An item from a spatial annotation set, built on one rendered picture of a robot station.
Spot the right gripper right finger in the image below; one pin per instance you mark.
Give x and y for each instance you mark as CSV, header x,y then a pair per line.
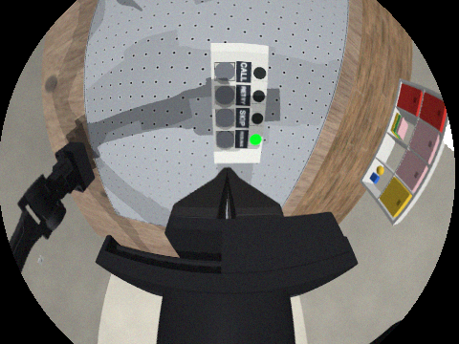
x,y
245,201

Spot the white operator panel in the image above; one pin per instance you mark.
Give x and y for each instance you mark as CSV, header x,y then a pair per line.
x,y
246,88

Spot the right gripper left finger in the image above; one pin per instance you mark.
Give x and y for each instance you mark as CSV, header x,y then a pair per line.
x,y
207,201

